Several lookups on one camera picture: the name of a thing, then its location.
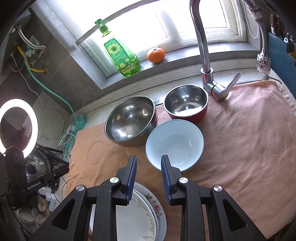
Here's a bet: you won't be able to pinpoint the orange tangerine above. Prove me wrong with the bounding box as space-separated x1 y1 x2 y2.
147 47 166 64

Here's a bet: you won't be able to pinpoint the large steel bowl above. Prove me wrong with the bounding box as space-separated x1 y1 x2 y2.
104 95 158 147

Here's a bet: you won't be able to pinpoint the white power adapter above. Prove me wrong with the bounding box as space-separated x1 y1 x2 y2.
38 186 57 204

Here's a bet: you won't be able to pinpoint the yellow gas hose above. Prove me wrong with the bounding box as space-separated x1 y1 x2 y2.
16 46 45 73

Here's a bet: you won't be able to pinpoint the glass pot lid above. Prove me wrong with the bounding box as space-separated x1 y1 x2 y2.
25 151 51 181

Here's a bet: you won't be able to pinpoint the black handled scissors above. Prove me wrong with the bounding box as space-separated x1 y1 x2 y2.
283 29 296 44

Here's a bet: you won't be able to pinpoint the light blue ceramic bowl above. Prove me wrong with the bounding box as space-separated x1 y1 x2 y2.
145 120 204 171

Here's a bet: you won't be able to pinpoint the green dish soap bottle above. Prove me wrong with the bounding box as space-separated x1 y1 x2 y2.
95 19 142 77

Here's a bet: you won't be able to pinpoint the teal hose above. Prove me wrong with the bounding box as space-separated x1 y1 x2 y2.
24 53 87 163

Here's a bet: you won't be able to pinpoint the white gloved left hand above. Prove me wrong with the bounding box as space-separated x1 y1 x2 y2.
16 196 51 233

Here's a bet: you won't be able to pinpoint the white ring light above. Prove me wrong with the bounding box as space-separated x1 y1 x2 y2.
1 98 39 157

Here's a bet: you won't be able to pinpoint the blue knife block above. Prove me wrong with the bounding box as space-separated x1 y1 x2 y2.
267 32 295 88

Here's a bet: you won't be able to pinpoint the white window frame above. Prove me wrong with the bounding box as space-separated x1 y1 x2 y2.
41 0 248 77

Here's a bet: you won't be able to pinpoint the pink towel mat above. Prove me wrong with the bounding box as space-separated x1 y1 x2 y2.
65 81 295 240

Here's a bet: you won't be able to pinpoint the small pink flower plate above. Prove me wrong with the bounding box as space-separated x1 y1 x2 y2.
134 182 167 241

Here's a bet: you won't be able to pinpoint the white plate beige leaves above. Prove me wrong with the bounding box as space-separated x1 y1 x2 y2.
89 189 158 241

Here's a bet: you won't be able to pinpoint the black tripod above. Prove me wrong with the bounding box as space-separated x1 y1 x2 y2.
34 144 69 166

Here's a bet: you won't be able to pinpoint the large pink rose plate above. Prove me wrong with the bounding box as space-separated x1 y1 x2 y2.
133 189 159 240

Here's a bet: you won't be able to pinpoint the chrome kitchen faucet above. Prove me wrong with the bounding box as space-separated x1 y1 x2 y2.
190 0 241 102

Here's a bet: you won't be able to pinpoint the red steel bowl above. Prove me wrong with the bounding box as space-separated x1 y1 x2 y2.
163 84 209 123

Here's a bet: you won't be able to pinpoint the faucet sprayer hose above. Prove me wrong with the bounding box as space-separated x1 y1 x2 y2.
242 0 272 80

